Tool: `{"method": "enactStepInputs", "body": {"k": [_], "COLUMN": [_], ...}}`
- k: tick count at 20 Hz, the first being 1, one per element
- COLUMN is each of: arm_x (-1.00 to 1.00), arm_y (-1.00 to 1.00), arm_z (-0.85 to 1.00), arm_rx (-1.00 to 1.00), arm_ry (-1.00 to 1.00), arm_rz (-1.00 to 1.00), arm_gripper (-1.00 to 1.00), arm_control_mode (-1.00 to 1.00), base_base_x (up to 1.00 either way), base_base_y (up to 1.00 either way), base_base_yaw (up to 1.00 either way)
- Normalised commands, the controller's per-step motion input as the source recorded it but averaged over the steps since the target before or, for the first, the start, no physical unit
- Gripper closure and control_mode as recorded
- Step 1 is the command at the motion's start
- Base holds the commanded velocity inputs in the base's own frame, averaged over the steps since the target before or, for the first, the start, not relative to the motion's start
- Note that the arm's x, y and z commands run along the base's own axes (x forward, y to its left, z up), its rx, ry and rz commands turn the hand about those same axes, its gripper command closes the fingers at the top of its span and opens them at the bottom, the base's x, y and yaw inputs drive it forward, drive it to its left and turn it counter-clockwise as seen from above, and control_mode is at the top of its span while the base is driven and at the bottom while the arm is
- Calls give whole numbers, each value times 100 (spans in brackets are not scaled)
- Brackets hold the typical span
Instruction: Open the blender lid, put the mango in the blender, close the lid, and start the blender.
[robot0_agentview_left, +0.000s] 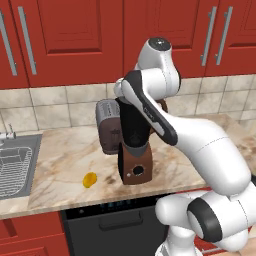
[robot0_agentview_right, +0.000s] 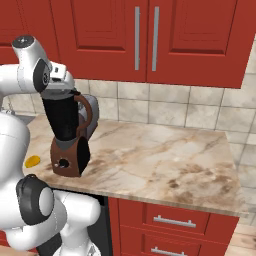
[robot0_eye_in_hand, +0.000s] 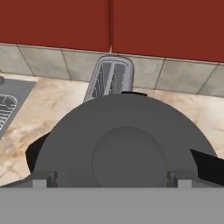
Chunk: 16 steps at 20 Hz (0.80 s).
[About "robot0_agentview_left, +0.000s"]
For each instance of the red base cupboard door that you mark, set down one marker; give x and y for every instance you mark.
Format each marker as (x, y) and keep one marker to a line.
(33, 248)

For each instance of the red drawer front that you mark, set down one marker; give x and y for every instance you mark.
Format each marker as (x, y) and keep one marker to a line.
(30, 226)

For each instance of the red wall cupboard door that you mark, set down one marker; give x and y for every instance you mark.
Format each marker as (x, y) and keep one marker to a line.
(180, 20)
(243, 36)
(6, 80)
(73, 33)

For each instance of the yellow mango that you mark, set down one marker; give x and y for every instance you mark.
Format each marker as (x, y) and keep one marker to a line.
(89, 179)

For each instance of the silver tap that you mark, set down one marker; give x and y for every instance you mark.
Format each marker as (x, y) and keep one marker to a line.
(9, 134)

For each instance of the grey and brown toaster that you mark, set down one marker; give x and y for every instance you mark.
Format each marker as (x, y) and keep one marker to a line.
(108, 130)

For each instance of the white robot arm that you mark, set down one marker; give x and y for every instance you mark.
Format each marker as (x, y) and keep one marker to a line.
(213, 160)

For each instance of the grey steel sink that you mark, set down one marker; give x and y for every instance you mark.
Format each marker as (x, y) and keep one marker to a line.
(33, 156)

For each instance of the black dishwasher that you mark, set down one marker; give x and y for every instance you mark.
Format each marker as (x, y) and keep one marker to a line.
(86, 236)

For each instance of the brown blender with black jar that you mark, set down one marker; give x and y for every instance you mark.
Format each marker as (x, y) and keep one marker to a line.
(135, 166)

